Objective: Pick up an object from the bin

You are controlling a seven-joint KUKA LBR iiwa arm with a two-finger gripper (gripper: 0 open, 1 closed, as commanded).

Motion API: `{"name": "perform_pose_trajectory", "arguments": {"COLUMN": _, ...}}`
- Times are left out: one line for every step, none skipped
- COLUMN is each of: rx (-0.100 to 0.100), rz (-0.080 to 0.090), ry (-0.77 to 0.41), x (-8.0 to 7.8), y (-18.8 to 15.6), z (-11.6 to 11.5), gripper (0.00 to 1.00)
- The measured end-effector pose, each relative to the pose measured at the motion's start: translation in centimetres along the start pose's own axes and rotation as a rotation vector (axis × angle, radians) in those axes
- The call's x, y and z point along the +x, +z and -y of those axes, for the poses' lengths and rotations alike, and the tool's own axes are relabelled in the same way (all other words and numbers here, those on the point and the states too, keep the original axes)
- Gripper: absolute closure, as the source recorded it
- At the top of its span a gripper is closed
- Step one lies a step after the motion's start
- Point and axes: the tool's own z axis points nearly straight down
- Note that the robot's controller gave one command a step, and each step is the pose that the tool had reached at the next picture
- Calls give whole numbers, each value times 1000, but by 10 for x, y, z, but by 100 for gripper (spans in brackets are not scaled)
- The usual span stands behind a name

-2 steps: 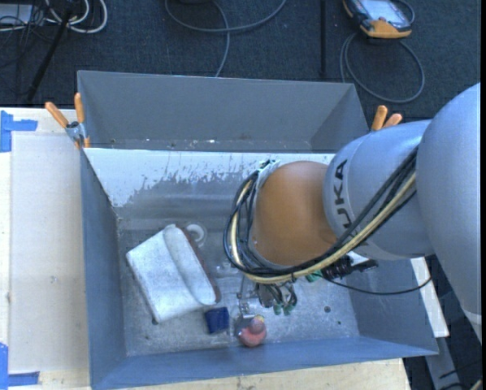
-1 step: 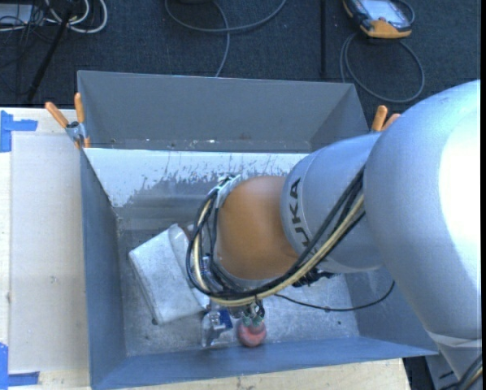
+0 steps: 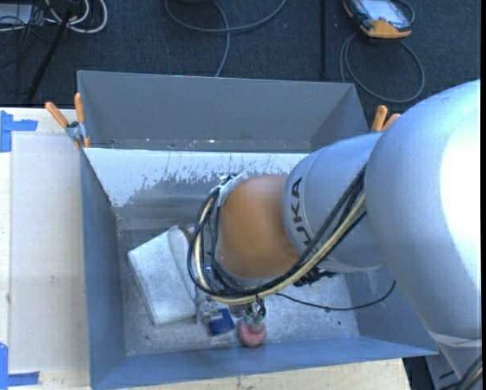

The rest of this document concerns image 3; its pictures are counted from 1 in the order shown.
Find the blue small box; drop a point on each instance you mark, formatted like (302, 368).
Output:
(222, 324)

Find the grey metal bin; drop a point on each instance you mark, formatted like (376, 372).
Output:
(210, 108)

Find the white folded cloth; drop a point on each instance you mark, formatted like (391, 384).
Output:
(161, 282)

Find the red round toy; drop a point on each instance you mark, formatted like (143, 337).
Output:
(251, 334)

